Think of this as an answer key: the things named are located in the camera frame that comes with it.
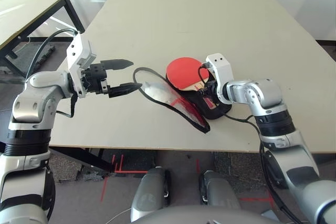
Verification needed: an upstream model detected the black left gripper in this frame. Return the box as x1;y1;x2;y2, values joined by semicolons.
80;58;144;99

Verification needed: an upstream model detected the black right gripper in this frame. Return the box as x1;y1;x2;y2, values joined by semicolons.
199;81;219;103

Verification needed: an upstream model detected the black red paddle case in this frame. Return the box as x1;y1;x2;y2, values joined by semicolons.
133;67;233;133

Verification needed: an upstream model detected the red ping-pong paddle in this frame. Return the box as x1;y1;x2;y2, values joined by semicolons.
167;56;218;110

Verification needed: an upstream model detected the black foam floor mat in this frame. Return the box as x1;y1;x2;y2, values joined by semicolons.
12;42;56;67

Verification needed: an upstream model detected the grey robot right leg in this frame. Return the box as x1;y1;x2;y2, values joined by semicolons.
198;170;241;210

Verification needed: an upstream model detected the grey robot leg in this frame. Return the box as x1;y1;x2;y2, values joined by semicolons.
130;166;171;216
198;170;241;210

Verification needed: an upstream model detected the beige black-framed side table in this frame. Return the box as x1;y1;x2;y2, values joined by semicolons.
0;0;86;78

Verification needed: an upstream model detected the grey robot left leg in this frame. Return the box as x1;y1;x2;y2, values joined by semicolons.
130;166;171;216

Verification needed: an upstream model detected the grey robot torso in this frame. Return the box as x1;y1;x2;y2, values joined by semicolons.
130;204;279;224

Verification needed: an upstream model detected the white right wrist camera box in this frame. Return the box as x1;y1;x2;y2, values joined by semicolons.
205;53;234;104

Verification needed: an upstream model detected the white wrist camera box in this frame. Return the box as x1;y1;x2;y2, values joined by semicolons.
205;53;234;104
66;31;97;99

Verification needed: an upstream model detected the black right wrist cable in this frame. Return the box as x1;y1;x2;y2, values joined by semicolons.
198;62;292;224

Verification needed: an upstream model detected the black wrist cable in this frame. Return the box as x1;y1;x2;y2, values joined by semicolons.
25;28;81;119
198;62;292;224

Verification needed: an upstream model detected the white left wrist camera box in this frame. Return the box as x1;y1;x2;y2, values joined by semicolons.
66;31;97;99

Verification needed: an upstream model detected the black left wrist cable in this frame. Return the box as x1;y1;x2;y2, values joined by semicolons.
25;28;81;119

